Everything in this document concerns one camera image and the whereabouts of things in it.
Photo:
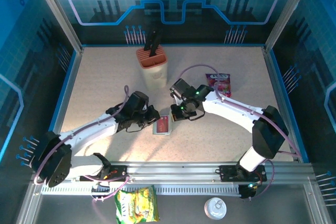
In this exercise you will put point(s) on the pale green card holder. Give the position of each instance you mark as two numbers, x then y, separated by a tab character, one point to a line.
155	129

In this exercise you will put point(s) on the yellow green candy bag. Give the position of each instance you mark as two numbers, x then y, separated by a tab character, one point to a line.
136	205

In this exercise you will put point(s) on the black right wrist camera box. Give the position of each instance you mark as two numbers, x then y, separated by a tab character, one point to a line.
181	87

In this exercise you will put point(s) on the aluminium mounting rail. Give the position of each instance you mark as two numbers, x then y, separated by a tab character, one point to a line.
170	171

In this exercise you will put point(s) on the aluminium frame post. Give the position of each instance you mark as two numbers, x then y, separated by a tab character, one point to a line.
288	11
56	11

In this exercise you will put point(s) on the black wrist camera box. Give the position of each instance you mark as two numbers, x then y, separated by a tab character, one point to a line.
181	87
137	102

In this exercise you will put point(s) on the purple berries candy bag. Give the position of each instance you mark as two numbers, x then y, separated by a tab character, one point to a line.
220	82

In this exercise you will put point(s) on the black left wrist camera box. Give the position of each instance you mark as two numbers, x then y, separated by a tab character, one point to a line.
137	102

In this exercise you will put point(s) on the cream knife block terracotta top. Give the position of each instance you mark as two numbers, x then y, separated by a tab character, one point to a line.
155	74

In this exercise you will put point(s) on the black controller box green light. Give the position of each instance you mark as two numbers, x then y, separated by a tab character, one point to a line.
246	191

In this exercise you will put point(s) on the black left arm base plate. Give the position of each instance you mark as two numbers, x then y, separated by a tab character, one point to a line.
118	171

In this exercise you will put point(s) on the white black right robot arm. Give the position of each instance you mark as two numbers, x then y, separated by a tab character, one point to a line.
233	116

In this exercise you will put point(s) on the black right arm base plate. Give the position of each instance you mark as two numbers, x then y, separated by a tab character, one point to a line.
227	174

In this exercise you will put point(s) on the white tin can pull tab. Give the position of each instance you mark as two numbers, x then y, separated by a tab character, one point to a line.
215	208

